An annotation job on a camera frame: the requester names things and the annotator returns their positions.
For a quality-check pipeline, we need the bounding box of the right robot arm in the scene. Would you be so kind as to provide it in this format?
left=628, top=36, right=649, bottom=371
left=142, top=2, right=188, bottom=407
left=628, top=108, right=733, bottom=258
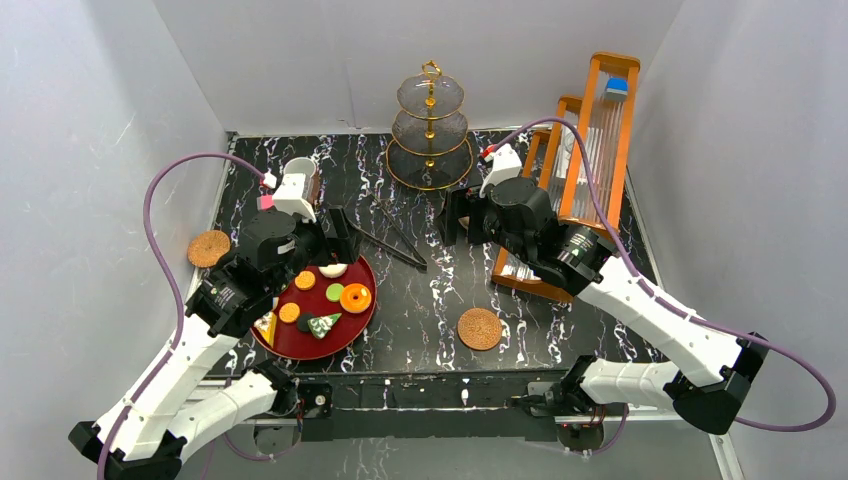
left=437, top=177, right=766, bottom=435

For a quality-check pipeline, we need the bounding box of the three-tier glass cake stand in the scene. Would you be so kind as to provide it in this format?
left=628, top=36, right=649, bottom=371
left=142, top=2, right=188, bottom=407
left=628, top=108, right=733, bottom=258
left=385, top=60, right=473, bottom=191

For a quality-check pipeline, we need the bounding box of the white donut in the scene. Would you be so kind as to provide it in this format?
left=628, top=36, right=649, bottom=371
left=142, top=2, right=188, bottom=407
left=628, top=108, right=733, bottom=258
left=318, top=263, right=349, bottom=279

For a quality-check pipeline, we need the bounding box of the green triangular cake slice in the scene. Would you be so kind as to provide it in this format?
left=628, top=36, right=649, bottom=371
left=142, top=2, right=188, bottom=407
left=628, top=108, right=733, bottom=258
left=310, top=313, right=342, bottom=340

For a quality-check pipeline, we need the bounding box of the yellow layered cake slice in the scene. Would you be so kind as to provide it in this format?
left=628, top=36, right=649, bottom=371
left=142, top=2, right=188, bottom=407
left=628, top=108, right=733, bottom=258
left=254, top=311, right=278, bottom=348

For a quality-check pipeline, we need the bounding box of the blue eraser block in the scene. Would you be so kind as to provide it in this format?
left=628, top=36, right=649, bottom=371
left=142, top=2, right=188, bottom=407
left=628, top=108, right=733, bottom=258
left=602, top=77, right=629, bottom=103

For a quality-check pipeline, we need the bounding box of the yellow biscuit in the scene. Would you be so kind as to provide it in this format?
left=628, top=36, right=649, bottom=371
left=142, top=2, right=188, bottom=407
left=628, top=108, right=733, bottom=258
left=294, top=271, right=316, bottom=291
left=277, top=302, right=301, bottom=324

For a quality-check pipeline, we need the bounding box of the green macaron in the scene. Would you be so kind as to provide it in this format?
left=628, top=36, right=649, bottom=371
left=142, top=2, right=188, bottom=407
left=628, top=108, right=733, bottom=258
left=325, top=283, right=345, bottom=303

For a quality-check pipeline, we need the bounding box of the pink grey eraser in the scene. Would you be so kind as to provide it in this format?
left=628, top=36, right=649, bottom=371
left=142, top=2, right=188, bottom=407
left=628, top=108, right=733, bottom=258
left=257, top=195, right=274, bottom=211

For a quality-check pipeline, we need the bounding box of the yellow biscuit lower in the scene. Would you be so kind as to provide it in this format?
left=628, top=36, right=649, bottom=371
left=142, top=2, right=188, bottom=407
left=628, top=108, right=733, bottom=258
left=277, top=302, right=301, bottom=324

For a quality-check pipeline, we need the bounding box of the orange wooden rack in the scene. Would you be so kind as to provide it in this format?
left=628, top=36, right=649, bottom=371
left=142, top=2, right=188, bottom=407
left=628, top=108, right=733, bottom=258
left=519, top=52, right=640, bottom=261

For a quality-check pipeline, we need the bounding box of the woven coaster left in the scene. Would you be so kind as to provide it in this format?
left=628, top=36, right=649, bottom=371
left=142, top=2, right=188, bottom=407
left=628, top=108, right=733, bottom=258
left=187, top=230, right=231, bottom=268

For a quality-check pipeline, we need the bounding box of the woven coaster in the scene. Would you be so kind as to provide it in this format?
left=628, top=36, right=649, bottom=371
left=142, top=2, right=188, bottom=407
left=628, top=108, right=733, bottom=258
left=187, top=230, right=231, bottom=268
left=457, top=308, right=503, bottom=351

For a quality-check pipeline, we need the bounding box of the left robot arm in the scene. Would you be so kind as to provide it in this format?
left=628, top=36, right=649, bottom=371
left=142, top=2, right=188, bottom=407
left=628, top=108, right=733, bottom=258
left=68, top=207, right=362, bottom=479

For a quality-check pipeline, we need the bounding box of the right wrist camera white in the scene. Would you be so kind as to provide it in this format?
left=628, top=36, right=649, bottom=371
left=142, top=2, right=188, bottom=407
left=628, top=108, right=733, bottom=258
left=479, top=144, right=523, bottom=198

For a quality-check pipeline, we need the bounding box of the woven coaster front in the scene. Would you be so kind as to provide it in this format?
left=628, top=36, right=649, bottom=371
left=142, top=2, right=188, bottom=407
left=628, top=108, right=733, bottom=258
left=457, top=308, right=503, bottom=351

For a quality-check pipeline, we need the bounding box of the pink mug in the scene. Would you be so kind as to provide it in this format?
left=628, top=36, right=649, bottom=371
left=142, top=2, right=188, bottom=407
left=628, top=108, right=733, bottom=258
left=283, top=157, right=321, bottom=203

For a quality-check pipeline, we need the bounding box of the yellow biscuit upper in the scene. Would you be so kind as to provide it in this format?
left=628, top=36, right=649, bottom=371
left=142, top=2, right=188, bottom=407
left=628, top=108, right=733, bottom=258
left=294, top=271, right=316, bottom=291

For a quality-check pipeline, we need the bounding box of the black sandwich cookie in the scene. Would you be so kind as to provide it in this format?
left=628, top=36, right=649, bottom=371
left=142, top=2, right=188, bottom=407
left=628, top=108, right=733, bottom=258
left=296, top=312, right=314, bottom=334

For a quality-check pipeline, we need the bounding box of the orange donut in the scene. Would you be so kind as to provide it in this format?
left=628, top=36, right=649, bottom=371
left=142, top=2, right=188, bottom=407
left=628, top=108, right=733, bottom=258
left=339, top=283, right=373, bottom=314

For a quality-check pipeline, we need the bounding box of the red round tray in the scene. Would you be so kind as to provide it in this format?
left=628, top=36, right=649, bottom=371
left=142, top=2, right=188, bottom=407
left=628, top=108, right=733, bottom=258
left=250, top=254, right=379, bottom=362

